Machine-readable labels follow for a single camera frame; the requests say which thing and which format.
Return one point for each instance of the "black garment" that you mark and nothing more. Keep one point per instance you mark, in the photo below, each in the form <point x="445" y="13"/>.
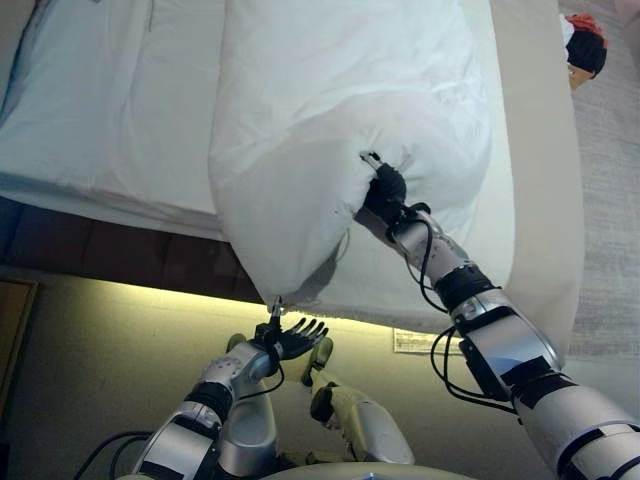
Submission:
<point x="585" y="52"/>

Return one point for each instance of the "dark robot left foot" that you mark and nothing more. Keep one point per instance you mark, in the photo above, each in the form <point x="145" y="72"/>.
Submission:
<point x="237" y="342"/>

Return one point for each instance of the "dark robot foot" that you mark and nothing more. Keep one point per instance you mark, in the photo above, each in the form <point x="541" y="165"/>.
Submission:
<point x="320" y="355"/>
<point x="237" y="342"/>

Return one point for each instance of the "white duvet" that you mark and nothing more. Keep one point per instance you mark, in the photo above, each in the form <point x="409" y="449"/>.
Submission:
<point x="325" y="125"/>

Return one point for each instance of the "white fitted bed sheet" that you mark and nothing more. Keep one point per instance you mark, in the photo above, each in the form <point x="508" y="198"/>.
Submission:
<point x="100" y="100"/>

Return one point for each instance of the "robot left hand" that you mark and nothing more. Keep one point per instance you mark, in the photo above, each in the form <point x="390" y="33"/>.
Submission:
<point x="292" y="340"/>

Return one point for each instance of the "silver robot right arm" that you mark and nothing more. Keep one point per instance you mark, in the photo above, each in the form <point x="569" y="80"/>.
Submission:
<point x="510" y="345"/>

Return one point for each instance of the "beige bedspread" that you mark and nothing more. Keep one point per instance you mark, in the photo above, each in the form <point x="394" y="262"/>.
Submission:
<point x="540" y="175"/>

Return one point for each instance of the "woven laundry basket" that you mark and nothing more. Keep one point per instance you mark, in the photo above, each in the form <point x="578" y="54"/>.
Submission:
<point x="580" y="79"/>

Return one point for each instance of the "silver robot right leg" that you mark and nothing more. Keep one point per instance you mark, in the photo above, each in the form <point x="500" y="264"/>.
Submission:
<point x="370" y="430"/>

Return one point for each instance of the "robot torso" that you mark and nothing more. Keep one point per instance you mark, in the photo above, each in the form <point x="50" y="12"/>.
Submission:
<point x="375" y="472"/>

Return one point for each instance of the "dark robot right foot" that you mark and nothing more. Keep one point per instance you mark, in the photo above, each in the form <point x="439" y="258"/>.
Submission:
<point x="320" y="355"/>

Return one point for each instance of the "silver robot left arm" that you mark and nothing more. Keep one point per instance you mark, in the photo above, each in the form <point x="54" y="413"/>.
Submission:
<point x="225" y="370"/>

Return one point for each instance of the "white garment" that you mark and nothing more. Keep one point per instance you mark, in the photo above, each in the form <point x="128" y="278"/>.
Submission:
<point x="562" y="35"/>

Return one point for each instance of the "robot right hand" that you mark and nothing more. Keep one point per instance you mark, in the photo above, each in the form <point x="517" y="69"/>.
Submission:
<point x="387" y="192"/>

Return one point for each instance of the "dark brown bed frame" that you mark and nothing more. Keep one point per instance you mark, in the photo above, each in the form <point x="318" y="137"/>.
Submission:
<point x="125" y="255"/>

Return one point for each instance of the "red garment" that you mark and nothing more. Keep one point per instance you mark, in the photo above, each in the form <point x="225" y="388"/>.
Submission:
<point x="587" y="22"/>

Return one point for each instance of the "white bed mattress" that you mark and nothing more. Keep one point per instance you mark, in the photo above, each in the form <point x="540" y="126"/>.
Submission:
<point x="610" y="200"/>

